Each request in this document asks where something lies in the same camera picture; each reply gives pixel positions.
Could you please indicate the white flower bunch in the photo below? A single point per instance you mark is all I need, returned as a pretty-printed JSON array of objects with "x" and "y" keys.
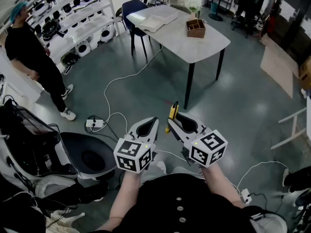
[{"x": 195, "y": 6}]

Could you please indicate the small white power strip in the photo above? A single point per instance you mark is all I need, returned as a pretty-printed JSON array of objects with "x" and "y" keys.
[{"x": 246, "y": 196}]

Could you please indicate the teal bin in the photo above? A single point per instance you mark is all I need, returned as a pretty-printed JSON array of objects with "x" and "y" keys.
[{"x": 214, "y": 7}]

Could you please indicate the clothes rack with garments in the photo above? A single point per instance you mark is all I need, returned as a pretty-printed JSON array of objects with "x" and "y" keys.
[{"x": 250, "y": 6}]

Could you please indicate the white flat tray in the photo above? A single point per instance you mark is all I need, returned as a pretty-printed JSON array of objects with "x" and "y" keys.
[{"x": 151, "y": 24}]

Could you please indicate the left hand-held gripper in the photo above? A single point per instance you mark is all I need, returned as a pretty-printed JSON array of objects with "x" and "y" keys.
[{"x": 130, "y": 154}]

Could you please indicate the brown wooden box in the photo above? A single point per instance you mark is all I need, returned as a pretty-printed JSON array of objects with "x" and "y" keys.
[{"x": 195, "y": 31}]

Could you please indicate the person's left forearm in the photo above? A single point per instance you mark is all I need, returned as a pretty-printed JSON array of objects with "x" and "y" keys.
[{"x": 124, "y": 198}]

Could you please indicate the cardboard carton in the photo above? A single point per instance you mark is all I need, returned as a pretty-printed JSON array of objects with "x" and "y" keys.
[{"x": 306, "y": 74}]

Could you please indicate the black standing fan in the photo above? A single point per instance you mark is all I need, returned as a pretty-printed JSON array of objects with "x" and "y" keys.
[{"x": 218, "y": 4}]

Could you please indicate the white table frame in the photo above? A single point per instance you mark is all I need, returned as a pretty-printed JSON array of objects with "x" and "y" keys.
[{"x": 295, "y": 127}]

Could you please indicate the row of black helmets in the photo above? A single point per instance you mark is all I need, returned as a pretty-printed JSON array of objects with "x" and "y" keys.
[{"x": 63, "y": 11}]

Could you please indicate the grey chair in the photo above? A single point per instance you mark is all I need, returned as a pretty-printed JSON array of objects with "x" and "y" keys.
[{"x": 181, "y": 8}]

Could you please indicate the white shallow case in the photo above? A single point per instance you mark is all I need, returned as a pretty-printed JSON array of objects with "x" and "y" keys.
[{"x": 165, "y": 14}]

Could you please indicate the person's white shoe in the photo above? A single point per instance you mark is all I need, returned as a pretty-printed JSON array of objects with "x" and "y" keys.
[{"x": 161, "y": 167}]

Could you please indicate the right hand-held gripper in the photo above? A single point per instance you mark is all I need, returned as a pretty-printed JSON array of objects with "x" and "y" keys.
[{"x": 209, "y": 149}]

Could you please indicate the dark blue chair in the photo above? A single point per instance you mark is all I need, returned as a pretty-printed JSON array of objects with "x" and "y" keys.
[{"x": 133, "y": 11}]

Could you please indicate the person's black buttoned clothing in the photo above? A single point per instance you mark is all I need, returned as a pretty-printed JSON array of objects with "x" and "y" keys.
[{"x": 184, "y": 205}]

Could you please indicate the grey table with black legs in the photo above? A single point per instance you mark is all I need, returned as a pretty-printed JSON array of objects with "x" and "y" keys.
[{"x": 179, "y": 45}]

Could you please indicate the white shelf rack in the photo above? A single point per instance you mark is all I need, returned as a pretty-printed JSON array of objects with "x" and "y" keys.
[{"x": 77, "y": 21}]

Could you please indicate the flat cardboard sheet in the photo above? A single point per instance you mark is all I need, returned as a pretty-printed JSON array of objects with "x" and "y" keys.
[{"x": 279, "y": 67}]

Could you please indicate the person's right forearm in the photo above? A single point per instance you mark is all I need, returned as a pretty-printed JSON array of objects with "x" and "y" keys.
[{"x": 222, "y": 186}]

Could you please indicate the yellow small item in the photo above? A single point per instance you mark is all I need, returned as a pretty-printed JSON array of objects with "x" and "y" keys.
[{"x": 173, "y": 111}]

